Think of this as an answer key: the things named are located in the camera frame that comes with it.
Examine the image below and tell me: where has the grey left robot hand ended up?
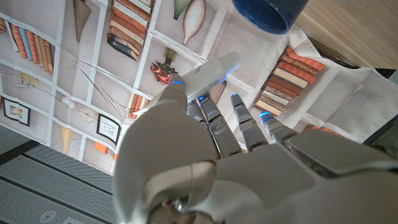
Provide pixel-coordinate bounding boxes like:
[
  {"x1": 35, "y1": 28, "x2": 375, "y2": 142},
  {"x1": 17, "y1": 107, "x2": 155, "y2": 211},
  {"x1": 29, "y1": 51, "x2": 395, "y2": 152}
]
[{"x1": 112, "y1": 73, "x2": 398, "y2": 224}]

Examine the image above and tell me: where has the dark blue mug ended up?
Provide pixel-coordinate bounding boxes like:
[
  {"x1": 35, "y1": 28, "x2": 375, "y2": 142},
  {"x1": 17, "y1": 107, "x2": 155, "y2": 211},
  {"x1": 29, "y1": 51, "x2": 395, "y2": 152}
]
[{"x1": 231, "y1": 0, "x2": 309, "y2": 35}]

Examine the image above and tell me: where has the round ceiling fixture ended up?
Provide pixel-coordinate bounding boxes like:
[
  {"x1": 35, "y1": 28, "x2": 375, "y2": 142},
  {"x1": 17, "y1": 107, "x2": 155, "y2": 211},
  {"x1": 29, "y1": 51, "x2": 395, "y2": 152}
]
[{"x1": 39, "y1": 210, "x2": 57, "y2": 224}]

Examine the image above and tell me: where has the white toothpaste tube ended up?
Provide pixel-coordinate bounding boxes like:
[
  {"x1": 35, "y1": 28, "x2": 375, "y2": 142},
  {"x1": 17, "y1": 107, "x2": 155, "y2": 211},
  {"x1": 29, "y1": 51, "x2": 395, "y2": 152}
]
[{"x1": 133, "y1": 51, "x2": 242, "y2": 116}]

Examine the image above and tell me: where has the printed bookshelf backdrop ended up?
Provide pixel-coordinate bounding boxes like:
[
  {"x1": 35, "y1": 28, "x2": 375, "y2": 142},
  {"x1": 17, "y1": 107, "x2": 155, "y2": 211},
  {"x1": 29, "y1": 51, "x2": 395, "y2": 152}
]
[{"x1": 0, "y1": 0, "x2": 398, "y2": 177}]

